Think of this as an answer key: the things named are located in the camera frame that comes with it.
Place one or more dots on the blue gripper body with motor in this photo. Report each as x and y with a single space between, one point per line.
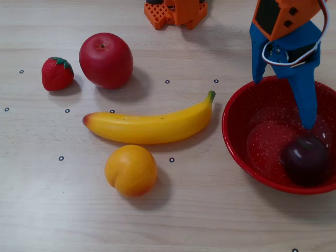
294 69

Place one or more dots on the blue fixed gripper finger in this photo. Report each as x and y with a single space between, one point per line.
305 102

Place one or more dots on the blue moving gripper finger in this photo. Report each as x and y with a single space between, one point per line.
258 55

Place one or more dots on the dark purple toy plum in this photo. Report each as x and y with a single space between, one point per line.
304 160

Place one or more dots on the orange robot base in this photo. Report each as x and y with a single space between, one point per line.
183 13

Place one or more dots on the red speckled bowl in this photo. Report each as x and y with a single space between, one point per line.
252 147

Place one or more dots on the yellow toy banana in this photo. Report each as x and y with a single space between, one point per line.
149 128

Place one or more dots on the red toy apple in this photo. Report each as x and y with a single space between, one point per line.
106 60

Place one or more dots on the orange toy peach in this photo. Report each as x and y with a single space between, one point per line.
130 170

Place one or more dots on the red toy strawberry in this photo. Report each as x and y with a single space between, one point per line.
56 74

